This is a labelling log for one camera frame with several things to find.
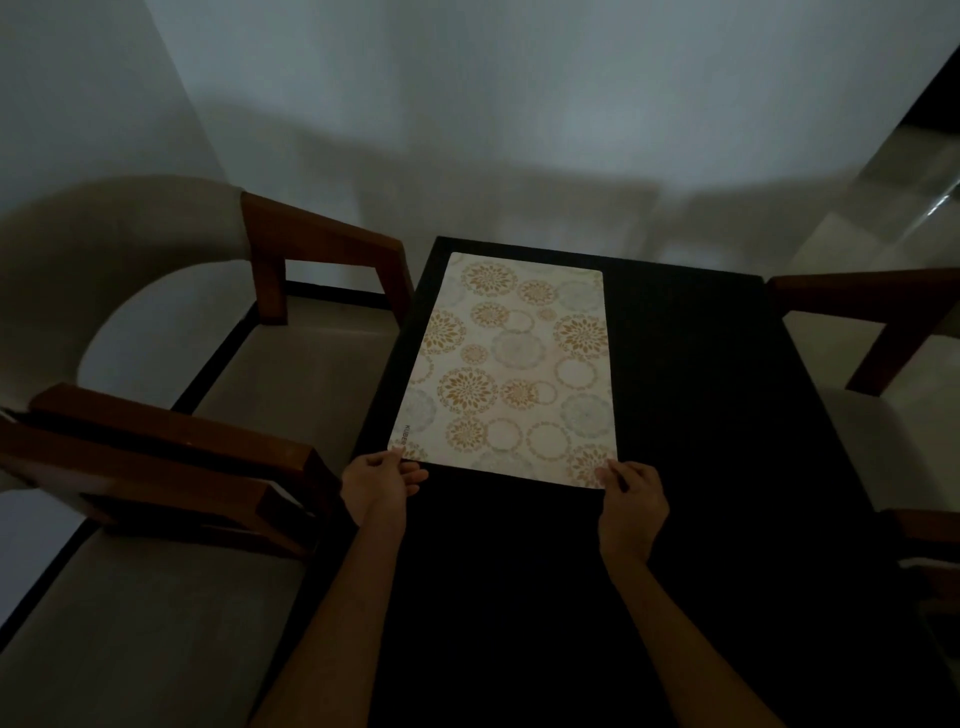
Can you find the person's left hand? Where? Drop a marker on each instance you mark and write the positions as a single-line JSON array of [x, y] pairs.
[[375, 487]]

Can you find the person's right hand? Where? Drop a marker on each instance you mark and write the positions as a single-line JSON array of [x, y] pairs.
[[634, 517]]

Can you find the circle-pattern placemat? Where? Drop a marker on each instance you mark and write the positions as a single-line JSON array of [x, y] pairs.
[[510, 360]]

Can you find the beige cushioned wooden chair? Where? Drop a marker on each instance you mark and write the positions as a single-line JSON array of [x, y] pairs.
[[900, 300], [112, 225], [150, 622], [926, 532]]

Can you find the person's left forearm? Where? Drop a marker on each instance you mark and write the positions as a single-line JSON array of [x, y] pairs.
[[337, 637]]

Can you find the person's right forearm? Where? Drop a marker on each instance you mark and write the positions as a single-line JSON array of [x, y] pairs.
[[690, 652]]

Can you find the black dining table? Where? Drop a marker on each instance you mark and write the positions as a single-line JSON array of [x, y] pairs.
[[712, 450]]

